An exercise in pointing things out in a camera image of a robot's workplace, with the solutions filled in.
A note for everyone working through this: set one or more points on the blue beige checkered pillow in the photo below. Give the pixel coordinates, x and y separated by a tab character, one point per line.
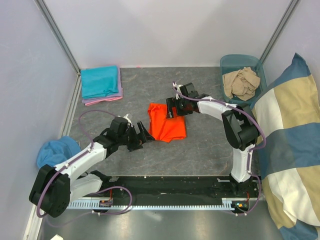
288	112

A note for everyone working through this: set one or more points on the teal plastic bin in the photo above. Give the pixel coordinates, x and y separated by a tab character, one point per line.
234	62

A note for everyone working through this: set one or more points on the folded purple t-shirt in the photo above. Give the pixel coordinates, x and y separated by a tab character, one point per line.
120	88

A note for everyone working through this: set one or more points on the crumpled beige t-shirt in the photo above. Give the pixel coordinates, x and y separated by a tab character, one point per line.
241	83

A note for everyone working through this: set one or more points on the folded pink t-shirt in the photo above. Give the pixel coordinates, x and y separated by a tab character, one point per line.
93	101

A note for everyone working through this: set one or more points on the orange t-shirt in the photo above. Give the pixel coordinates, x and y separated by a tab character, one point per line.
165	129

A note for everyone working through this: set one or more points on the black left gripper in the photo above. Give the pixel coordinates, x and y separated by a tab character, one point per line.
137	144

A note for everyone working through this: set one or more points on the crumpled blue cloth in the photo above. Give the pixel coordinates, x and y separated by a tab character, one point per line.
54	152

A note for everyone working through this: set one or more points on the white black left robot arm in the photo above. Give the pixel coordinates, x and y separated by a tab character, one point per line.
56	186

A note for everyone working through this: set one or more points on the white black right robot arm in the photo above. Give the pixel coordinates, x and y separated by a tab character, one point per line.
240	126

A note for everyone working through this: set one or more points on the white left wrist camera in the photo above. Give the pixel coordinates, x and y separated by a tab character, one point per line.
127	117

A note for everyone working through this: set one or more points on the aluminium frame post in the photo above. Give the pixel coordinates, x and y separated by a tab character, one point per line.
45	11
289	11

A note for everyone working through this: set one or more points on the right aluminium frame post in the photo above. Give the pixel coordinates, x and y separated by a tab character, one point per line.
289	11

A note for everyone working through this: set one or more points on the folded turquoise t-shirt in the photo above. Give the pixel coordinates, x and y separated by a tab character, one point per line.
99	82

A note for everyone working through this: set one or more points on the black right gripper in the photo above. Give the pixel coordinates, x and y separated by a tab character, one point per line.
173	102

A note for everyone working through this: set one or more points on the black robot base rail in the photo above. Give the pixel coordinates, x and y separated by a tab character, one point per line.
172	190

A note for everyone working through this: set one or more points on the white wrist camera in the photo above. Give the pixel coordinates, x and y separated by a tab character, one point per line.
127	117
176	87

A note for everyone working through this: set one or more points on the left aluminium frame post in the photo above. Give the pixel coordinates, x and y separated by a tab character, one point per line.
45	11

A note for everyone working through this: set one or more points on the grey slotted cable duct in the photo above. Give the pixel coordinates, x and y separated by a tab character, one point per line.
88	203

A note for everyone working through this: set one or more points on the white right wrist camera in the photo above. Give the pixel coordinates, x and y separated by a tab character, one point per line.
176	87

